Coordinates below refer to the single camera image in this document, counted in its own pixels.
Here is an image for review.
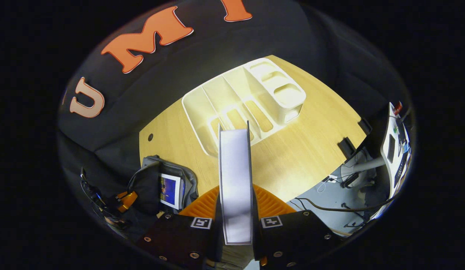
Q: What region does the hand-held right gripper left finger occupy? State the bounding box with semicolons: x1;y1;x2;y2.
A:
137;185;222;267

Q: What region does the blue cover book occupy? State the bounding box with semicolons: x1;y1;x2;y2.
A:
159;173;185;210
217;121;254;245

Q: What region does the black backdrop cloth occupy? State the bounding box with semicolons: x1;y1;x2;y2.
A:
56;0;409;240

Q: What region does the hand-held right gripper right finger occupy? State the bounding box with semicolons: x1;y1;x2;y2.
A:
252;184;340;269

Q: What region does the grey schoolbag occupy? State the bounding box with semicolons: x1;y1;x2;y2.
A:
127;155;198;216

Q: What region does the grey table leg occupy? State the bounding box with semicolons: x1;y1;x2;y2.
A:
345;156;385;175

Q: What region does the white control console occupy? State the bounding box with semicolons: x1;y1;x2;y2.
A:
381;101;412;199

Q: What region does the white bookshelf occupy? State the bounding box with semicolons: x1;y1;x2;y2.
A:
181;57;307;157

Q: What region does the black floor cable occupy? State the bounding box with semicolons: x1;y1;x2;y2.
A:
289;195;400;214

